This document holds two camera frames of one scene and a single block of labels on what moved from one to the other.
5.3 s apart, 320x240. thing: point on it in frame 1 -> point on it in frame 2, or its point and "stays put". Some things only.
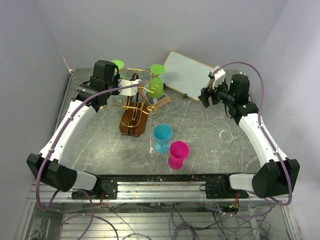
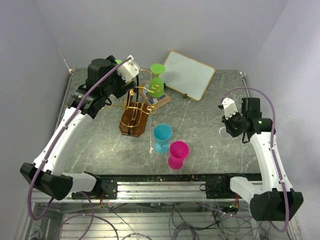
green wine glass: [156, 87] stays put
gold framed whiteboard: [186, 75] stays put
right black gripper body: [221, 94] -> [234, 124]
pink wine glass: [179, 150] stays put
